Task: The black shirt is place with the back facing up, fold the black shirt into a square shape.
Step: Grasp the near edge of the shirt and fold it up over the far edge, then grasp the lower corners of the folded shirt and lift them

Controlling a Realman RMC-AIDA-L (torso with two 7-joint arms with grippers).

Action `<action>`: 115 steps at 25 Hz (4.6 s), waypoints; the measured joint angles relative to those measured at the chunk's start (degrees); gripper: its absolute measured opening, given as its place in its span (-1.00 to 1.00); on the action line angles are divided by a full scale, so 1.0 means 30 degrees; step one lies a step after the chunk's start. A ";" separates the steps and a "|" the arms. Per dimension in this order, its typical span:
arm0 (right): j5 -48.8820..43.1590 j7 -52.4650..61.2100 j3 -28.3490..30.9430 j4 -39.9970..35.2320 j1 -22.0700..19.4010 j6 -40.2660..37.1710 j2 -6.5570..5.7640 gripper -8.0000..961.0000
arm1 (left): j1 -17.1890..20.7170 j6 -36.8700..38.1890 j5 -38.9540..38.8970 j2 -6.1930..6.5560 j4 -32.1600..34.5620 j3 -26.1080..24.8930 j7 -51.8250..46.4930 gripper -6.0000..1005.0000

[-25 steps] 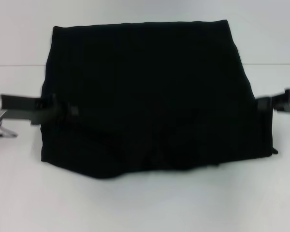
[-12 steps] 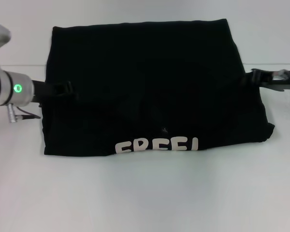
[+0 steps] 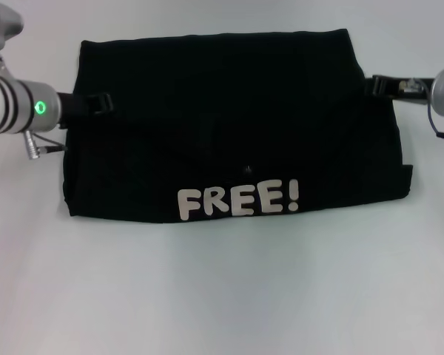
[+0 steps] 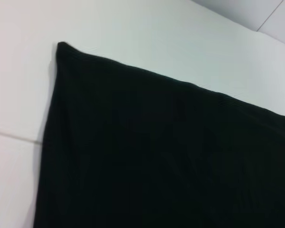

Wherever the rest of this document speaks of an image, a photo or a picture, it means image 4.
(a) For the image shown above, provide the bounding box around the black shirt with white print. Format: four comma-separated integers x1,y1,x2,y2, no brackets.
32,41,285,228

